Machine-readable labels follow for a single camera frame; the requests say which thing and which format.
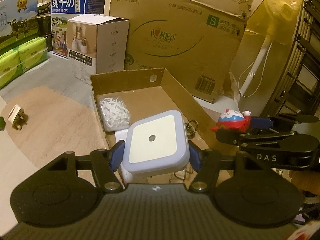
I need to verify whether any blue milk carton box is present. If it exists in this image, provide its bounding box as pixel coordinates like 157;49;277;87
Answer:
51;0;105;58

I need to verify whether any green tissue pack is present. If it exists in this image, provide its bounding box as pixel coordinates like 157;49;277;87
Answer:
0;37;48;88

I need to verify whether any green white small jar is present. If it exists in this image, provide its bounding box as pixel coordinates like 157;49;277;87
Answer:
0;116;5;131

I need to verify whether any green pasture milk box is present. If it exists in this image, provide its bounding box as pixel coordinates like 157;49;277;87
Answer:
1;0;39;54

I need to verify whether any large brown cardboard box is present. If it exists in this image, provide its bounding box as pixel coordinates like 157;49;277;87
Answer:
110;0;263;102

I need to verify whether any red white toy figure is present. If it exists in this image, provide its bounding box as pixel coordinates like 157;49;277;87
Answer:
210;109;251;132

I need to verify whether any shallow cardboard tray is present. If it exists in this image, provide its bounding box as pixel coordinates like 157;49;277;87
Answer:
90;67;235;184

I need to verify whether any beige plug adapter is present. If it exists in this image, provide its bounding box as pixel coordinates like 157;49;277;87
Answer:
8;104;28;130

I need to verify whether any clear plastic box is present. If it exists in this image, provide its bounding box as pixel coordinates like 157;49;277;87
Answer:
98;96;131;132

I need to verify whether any white humidifier box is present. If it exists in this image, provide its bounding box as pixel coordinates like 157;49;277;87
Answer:
67;14;130;83

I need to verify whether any white fan stand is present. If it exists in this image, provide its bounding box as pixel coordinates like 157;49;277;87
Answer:
237;36;273;100

